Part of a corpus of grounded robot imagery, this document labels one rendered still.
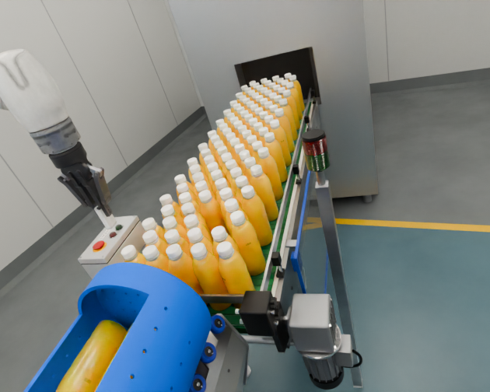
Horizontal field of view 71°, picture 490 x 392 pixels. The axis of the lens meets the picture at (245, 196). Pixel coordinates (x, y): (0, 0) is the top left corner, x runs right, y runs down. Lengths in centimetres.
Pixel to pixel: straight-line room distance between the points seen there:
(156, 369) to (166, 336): 6
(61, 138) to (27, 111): 8
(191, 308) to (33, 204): 314
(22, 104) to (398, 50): 420
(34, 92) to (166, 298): 48
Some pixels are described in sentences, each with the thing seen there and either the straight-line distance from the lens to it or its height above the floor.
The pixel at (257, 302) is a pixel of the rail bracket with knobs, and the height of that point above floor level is 100.
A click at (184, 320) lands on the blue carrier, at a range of 70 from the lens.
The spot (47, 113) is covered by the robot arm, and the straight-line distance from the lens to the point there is 83.
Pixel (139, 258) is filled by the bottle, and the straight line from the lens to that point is 102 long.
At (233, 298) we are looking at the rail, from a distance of 93.
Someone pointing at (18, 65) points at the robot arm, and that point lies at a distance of 83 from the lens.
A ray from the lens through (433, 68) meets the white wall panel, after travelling 467.
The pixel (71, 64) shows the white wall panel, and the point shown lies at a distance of 415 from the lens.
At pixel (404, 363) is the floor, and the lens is 190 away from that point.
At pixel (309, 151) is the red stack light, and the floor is 122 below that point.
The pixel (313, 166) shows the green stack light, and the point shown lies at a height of 118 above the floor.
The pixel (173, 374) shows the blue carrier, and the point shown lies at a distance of 68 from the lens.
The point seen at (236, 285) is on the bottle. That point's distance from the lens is 91.
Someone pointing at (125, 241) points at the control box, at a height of 107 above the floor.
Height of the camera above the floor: 164
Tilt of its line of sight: 31 degrees down
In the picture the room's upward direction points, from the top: 18 degrees counter-clockwise
